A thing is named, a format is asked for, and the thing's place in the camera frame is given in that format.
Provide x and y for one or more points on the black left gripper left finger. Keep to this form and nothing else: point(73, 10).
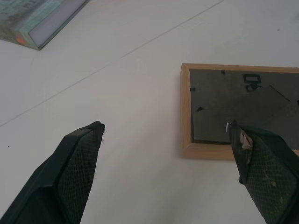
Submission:
point(58, 177)

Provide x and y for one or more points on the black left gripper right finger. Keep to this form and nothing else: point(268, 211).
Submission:
point(266, 172)

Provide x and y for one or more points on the teal book-shaped box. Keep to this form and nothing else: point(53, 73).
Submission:
point(35, 21)

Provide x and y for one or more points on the wooden picture frame back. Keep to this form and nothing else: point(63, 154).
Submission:
point(233, 105)

